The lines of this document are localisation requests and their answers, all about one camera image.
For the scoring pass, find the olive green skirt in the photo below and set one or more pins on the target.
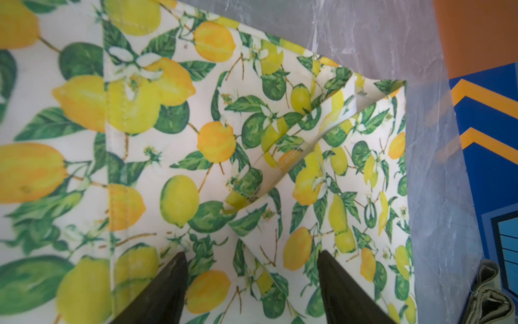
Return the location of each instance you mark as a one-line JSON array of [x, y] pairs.
[[487, 303]]

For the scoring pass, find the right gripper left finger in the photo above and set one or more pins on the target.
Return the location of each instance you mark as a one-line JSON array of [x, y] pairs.
[[163, 299]]

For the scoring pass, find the lemon print skirt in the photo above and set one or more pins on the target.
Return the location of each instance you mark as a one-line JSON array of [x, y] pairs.
[[132, 131]]

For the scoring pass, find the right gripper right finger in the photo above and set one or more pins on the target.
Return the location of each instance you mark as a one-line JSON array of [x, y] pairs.
[[343, 299]]

